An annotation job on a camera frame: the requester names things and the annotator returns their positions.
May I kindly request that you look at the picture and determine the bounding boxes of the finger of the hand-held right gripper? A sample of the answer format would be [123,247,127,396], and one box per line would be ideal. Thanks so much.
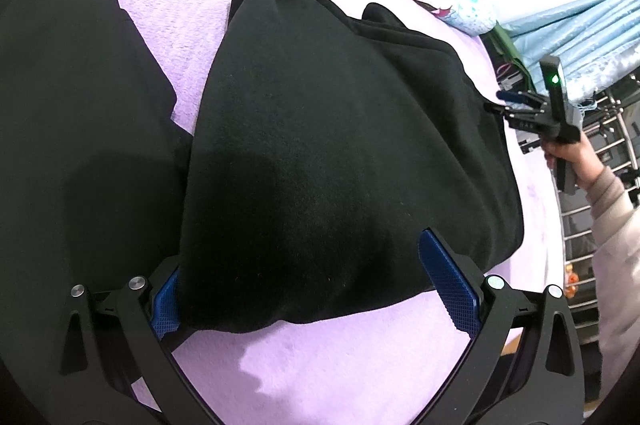
[496,89,543,106]
[483,102,545,133]

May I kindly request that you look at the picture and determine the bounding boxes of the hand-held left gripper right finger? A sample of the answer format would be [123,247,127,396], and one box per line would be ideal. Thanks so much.
[415,227,587,425]

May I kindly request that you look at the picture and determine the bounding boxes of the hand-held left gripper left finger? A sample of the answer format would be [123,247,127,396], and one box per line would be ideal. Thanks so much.
[60,255,226,425]

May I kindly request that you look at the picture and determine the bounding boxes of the black hooded fleece garment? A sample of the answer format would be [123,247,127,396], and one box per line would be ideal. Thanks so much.
[0,0,526,341]

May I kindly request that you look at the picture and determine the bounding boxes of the person's right forearm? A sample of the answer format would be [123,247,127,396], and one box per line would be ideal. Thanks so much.
[575,166,640,406]

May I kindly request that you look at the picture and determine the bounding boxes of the person's right hand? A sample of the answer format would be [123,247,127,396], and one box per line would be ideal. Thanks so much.
[542,137,604,190]

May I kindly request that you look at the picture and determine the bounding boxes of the green cloth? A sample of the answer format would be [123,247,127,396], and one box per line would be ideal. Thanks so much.
[486,27,531,78]

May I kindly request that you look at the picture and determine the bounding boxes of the metal rack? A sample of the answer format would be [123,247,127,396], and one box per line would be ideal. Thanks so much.
[552,75,640,346]

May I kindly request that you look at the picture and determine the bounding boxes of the light blue curtain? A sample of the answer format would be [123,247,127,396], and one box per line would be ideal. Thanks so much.
[497,0,640,106]

